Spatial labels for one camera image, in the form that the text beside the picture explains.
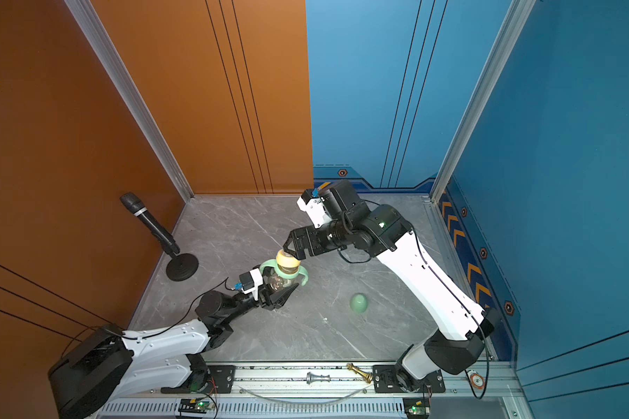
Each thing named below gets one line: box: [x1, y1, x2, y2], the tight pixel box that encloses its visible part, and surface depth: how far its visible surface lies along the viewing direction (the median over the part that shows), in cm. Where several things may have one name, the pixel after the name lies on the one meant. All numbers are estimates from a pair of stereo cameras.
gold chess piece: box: [345, 362, 374, 384], surface depth 75 cm
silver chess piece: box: [305, 371, 332, 385], surface depth 74 cm
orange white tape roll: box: [467, 369, 485, 391], surface depth 74 cm
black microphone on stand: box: [119, 192, 200, 282], surface depth 84 cm
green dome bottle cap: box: [350, 293, 368, 314], surface depth 87 cm
